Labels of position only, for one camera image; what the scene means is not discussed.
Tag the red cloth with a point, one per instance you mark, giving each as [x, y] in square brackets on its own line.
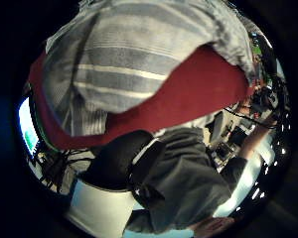
[195, 95]

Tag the grey striped cloth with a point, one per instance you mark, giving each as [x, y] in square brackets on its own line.
[129, 56]

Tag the the person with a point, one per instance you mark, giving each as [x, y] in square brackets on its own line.
[185, 178]

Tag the cluttered desk equipment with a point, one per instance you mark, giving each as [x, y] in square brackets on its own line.
[228, 135]

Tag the lit computer monitor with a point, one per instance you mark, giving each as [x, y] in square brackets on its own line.
[27, 127]

